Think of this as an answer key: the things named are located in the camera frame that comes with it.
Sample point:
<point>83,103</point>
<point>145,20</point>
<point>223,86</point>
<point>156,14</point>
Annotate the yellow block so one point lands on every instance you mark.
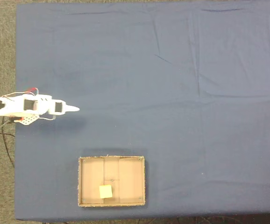
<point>105,191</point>

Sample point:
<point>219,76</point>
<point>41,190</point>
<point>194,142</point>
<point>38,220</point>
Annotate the open cardboard box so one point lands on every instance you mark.
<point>130,182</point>

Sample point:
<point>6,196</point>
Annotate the white perforated mounting plate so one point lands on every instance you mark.
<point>28,120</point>

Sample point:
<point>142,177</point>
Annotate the blue table cloth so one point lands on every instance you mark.
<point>172,93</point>

